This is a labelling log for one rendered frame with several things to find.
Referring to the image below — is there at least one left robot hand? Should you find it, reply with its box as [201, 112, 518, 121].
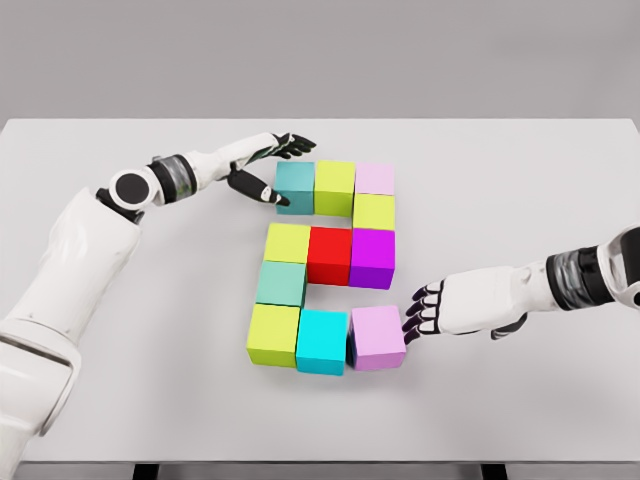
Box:
[214, 132, 318, 208]

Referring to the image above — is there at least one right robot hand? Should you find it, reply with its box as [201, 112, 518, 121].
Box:
[401, 267, 534, 346]

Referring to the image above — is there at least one teal cube block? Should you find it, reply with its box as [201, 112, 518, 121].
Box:
[273, 160, 317, 216]

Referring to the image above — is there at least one light pink cube block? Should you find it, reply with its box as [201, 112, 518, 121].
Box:
[348, 305, 408, 372]
[353, 162, 396, 197]

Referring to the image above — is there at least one yellow-green cube block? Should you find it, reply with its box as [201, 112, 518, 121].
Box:
[313, 159, 357, 219]
[246, 303, 302, 370]
[352, 193, 397, 233]
[262, 223, 312, 265]

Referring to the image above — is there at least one purple cube block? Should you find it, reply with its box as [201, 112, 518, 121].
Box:
[348, 228, 397, 290]

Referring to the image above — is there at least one red cube block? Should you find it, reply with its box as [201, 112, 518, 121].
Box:
[306, 225, 354, 286]

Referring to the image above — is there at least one mint green cube block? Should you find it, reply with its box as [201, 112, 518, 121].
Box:
[254, 260, 309, 309]

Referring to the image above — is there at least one cyan cube block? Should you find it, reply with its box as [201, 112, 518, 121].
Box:
[295, 308, 350, 377]

